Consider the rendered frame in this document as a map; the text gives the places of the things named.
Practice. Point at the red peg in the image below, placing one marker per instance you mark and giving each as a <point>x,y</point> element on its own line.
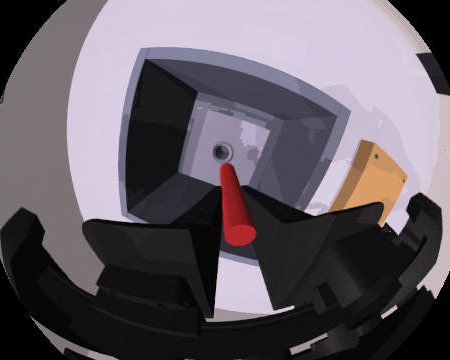
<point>238,225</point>

